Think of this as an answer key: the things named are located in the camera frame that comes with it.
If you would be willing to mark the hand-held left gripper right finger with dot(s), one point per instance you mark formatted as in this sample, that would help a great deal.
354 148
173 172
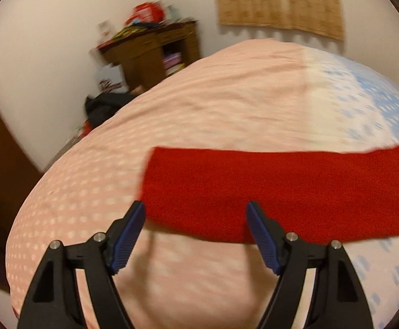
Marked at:
266 238

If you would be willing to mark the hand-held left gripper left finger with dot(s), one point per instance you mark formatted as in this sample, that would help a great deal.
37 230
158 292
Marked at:
128 238

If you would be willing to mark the red knitted garment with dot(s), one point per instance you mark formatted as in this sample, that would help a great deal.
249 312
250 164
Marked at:
288 192

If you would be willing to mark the black bag on floor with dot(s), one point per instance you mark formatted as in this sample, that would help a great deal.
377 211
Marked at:
105 106

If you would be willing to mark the pink and blue patterned blanket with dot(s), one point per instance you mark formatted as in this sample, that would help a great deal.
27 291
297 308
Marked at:
220 109

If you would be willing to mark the brown wooden door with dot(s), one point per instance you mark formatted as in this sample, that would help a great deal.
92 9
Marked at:
0 164

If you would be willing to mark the white printed bag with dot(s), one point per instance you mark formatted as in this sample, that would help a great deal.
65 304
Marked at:
110 78

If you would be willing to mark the stack of pink books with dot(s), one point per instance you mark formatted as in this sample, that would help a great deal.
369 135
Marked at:
172 62

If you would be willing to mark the brown wooden desk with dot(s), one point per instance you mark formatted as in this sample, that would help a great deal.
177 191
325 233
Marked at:
144 54

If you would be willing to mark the red bag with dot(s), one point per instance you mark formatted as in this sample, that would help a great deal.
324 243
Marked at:
146 12

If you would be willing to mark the beige curtain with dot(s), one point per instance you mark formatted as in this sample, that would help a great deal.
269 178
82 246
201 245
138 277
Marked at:
281 3

